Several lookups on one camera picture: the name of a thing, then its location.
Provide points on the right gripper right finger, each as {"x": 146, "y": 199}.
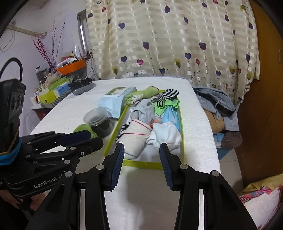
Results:
{"x": 222, "y": 207}

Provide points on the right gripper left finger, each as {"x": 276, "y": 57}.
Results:
{"x": 79, "y": 198}

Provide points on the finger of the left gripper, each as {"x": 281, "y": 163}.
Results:
{"x": 61, "y": 139}
{"x": 79, "y": 148}

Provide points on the small black white striped sock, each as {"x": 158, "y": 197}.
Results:
{"x": 124, "y": 127}

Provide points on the white red-striped sock roll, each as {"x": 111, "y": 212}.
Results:
{"x": 134, "y": 138}

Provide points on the white mint sock bundle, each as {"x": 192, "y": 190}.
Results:
{"x": 165, "y": 133}

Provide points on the green white sock roll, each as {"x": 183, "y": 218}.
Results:
{"x": 134, "y": 98}

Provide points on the large black white striped sock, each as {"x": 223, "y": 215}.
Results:
{"x": 166, "y": 95}

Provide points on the left hand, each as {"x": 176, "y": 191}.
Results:
{"x": 35, "y": 201}

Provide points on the clear lidded dark jar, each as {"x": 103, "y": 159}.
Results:
{"x": 99, "y": 121}

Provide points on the colourful bag on floor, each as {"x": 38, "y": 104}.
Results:
{"x": 263, "y": 199}

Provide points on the black grey VR headset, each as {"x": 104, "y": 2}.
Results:
{"x": 78, "y": 87}

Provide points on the blue wet wipes pack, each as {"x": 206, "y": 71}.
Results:
{"x": 114, "y": 101}

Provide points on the orange wooden cabinet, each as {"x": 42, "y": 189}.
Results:
{"x": 260, "y": 114}

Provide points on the orange plastic basket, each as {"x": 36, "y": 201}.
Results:
{"x": 73, "y": 67}

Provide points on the purple decorative branches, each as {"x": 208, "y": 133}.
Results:
{"x": 48, "y": 46}

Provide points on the green rimmed white box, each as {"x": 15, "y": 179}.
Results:
{"x": 150, "y": 118}

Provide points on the green cloth in box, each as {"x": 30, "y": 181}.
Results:
{"x": 159, "y": 109}

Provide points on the light blue cloth in box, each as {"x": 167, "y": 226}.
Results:
{"x": 171, "y": 114}

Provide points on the pile of clothes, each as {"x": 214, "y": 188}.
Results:
{"x": 222, "y": 116}

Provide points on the heart pattern curtain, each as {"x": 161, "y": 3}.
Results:
{"x": 209, "y": 43}

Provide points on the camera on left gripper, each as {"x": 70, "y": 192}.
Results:
{"x": 12, "y": 99}

